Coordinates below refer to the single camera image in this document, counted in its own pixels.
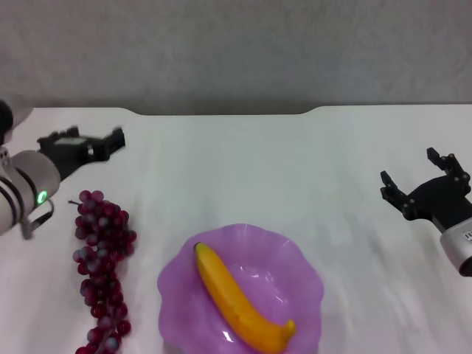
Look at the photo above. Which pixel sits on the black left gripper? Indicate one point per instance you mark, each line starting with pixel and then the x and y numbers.
pixel 66 151

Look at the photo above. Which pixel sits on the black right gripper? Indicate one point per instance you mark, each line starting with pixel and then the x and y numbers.
pixel 442 201

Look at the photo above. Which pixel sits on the dark red grape bunch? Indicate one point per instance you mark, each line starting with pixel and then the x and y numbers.
pixel 99 236

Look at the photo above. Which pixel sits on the yellow banana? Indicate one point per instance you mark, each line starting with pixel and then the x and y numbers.
pixel 228 291

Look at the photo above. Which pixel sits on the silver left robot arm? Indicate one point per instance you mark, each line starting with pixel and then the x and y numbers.
pixel 22 184

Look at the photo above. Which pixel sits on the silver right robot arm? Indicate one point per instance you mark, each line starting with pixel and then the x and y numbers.
pixel 459 247

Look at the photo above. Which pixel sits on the purple wavy plastic plate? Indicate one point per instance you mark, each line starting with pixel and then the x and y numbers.
pixel 287 265

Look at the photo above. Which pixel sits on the silver left camera bracket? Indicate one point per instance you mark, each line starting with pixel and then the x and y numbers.
pixel 3 155

